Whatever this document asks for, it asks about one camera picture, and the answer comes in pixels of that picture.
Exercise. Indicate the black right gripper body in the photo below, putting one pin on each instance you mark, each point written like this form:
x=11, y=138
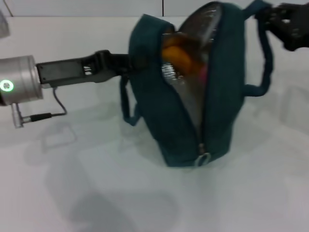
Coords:
x=298, y=31

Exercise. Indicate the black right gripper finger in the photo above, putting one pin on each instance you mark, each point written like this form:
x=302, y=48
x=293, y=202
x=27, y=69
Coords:
x=272, y=15

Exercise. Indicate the dark teal fabric lunch bag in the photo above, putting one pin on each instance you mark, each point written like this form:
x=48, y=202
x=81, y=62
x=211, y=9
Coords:
x=224, y=96

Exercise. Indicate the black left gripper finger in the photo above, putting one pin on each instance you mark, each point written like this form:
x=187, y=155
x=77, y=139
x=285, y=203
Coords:
x=122, y=64

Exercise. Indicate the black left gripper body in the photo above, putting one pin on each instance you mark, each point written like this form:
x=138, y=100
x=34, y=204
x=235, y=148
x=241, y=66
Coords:
x=65, y=70

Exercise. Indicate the pink toy peach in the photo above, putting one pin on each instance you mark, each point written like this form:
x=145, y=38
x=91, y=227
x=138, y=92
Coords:
x=204, y=73

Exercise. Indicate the yellow banana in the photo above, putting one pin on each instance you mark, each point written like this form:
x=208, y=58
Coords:
x=178, y=59

